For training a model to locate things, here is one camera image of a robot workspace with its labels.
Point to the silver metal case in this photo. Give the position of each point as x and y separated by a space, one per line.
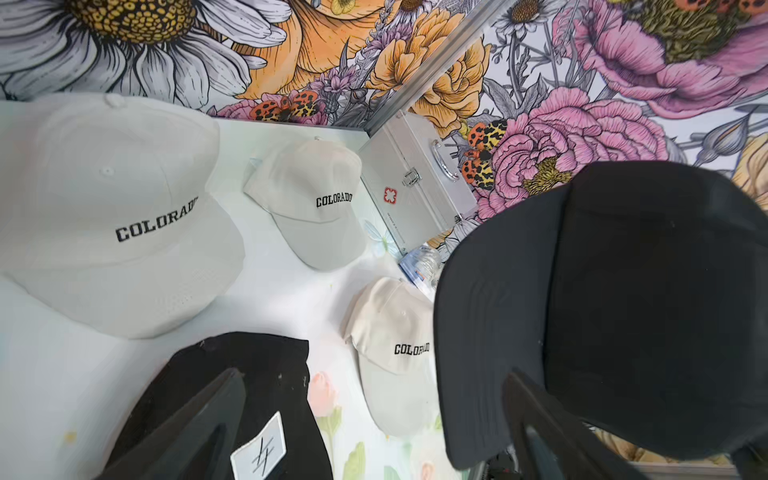
415 183

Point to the white Colorado cap front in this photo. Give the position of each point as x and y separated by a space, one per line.
391 330

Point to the white colorado cap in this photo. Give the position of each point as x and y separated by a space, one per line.
308 187
105 213
391 330

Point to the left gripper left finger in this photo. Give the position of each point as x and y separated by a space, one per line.
212 417

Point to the black cap with patch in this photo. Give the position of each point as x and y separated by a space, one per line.
278 437

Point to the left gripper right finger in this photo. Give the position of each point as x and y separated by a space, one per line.
549 442

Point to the clear plastic bag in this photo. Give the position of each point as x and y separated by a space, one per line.
423 267

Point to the white Colorado cap back right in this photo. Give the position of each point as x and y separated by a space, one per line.
308 187

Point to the white Colorado cap back centre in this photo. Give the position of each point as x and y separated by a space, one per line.
105 213

